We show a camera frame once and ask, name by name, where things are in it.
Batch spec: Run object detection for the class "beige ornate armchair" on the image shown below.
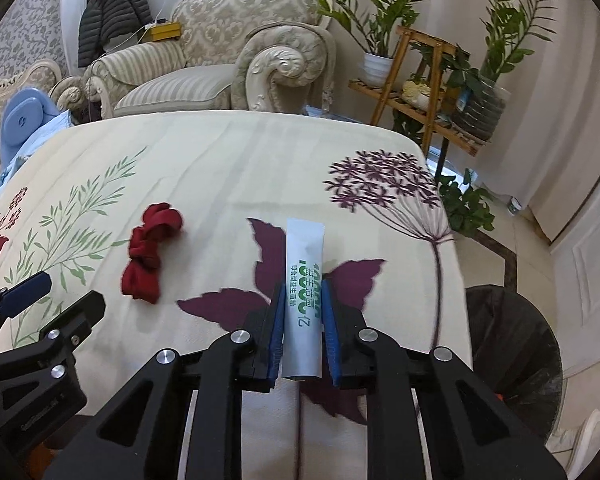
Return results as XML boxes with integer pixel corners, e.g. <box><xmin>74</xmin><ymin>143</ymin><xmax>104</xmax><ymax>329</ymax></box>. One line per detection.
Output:
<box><xmin>82</xmin><ymin>0</ymin><xmax>338</xmax><ymax>118</ymax></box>

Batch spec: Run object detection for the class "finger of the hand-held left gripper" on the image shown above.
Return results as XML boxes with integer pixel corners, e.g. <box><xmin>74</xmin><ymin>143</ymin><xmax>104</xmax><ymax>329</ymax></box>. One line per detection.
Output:
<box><xmin>40</xmin><ymin>290</ymin><xmax>106</xmax><ymax>382</ymax></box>
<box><xmin>0</xmin><ymin>271</ymin><xmax>52</xmax><ymax>356</ymax></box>

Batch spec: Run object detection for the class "wooden plant stand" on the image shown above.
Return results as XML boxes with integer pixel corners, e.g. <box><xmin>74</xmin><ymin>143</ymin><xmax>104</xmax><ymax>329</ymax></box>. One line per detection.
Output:
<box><xmin>348</xmin><ymin>25</ymin><xmax>488</xmax><ymax>157</ymax></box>

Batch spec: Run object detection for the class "light blue plastic object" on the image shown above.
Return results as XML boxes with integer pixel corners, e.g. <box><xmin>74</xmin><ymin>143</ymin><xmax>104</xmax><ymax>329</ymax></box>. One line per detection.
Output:
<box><xmin>2</xmin><ymin>87</ymin><xmax>60</xmax><ymax>161</ymax></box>

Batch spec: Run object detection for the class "beige curtain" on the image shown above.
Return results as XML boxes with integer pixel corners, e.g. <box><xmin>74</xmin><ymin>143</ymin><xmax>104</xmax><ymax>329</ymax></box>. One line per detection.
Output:
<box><xmin>415</xmin><ymin>0</ymin><xmax>600</xmax><ymax>246</ymax></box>

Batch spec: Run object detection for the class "black-lined trash bin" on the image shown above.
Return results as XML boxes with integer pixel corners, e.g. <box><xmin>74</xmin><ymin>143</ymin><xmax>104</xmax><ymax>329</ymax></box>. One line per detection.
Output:
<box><xmin>464</xmin><ymin>285</ymin><xmax>563</xmax><ymax>443</ymax></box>

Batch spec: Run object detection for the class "tall green plant dark pot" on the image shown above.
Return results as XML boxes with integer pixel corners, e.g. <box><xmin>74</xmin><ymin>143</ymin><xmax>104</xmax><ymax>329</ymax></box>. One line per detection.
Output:
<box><xmin>452</xmin><ymin>0</ymin><xmax>558</xmax><ymax>142</ymax></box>

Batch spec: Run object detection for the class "small leafy pothos plant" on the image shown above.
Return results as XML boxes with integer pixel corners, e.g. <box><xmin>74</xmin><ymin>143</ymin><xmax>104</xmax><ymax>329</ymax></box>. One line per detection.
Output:
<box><xmin>407</xmin><ymin>42</ymin><xmax>481</xmax><ymax>96</ymax></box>

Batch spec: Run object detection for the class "light blue cloth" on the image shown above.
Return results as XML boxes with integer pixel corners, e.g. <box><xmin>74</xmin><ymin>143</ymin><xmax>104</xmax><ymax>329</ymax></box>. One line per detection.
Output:
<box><xmin>0</xmin><ymin>112</ymin><xmax>76</xmax><ymax>196</ymax></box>

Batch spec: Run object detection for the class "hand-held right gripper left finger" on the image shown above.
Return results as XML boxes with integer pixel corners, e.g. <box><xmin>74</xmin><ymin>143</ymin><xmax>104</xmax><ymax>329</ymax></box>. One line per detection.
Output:
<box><xmin>42</xmin><ymin>282</ymin><xmax>287</xmax><ymax>480</ymax></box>

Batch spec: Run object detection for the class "white curved frame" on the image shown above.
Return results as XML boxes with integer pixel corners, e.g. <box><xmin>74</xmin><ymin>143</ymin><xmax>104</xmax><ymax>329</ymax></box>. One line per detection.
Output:
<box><xmin>60</xmin><ymin>0</ymin><xmax>88</xmax><ymax>78</ymax></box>

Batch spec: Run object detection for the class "white tube sachet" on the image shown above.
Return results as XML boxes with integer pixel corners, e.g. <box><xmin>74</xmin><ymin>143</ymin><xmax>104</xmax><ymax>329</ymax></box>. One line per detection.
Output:
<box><xmin>281</xmin><ymin>217</ymin><xmax>327</xmax><ymax>381</ymax></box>

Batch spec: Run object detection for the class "floral printed tablecloth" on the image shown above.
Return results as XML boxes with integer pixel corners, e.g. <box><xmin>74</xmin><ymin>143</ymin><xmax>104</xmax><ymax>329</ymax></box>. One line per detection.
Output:
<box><xmin>0</xmin><ymin>109</ymin><xmax>473</xmax><ymax>480</ymax></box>

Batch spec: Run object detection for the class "low green floor plant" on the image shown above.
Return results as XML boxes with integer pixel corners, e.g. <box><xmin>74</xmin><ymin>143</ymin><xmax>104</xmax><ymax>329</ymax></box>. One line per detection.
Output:
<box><xmin>437</xmin><ymin>170</ymin><xmax>496</xmax><ymax>236</ymax></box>

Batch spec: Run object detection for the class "dark red ribbon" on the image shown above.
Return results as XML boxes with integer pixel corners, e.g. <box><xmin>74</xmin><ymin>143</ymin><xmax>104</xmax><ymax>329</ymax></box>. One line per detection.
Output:
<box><xmin>121</xmin><ymin>203</ymin><xmax>184</xmax><ymax>305</ymax></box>

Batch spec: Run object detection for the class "beige ornate sofa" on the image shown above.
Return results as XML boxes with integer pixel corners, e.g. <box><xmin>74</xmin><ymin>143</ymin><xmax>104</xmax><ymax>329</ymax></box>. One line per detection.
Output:
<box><xmin>0</xmin><ymin>59</ymin><xmax>88</xmax><ymax>201</ymax></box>

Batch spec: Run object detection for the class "white door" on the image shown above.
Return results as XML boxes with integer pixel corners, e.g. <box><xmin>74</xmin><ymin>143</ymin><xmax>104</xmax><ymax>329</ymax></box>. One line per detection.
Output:
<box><xmin>550</xmin><ymin>130</ymin><xmax>600</xmax><ymax>351</ymax></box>

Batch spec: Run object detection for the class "dark puffer jacket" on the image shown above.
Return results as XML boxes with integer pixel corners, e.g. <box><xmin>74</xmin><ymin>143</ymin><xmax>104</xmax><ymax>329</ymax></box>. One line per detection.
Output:
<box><xmin>77</xmin><ymin>0</ymin><xmax>151</xmax><ymax>68</ymax></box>

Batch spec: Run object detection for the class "green plant in white pot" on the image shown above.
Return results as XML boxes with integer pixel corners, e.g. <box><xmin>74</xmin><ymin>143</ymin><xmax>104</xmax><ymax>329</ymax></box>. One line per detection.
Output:
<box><xmin>317</xmin><ymin>0</ymin><xmax>423</xmax><ymax>88</ymax></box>

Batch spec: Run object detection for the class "cabbage-shaped ornament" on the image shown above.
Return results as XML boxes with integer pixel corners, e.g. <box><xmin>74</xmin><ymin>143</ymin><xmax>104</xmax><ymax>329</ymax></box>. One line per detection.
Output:
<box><xmin>401</xmin><ymin>79</ymin><xmax>431</xmax><ymax>108</ymax></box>

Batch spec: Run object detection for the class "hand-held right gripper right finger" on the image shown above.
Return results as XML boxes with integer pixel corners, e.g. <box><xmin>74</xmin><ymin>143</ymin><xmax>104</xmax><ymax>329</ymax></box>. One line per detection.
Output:
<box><xmin>321</xmin><ymin>287</ymin><xmax>566</xmax><ymax>480</ymax></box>

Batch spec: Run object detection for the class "yellow box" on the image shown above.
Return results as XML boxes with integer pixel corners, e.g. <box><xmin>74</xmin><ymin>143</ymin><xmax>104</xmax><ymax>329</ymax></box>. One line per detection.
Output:
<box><xmin>145</xmin><ymin>22</ymin><xmax>182</xmax><ymax>42</ymax></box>

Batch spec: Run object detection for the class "white fluffy slipper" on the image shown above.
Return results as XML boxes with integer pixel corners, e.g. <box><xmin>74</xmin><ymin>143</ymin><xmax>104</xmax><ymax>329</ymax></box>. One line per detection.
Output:
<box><xmin>572</xmin><ymin>407</ymin><xmax>600</xmax><ymax>480</ymax></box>
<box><xmin>550</xmin><ymin>427</ymin><xmax>581</xmax><ymax>450</ymax></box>

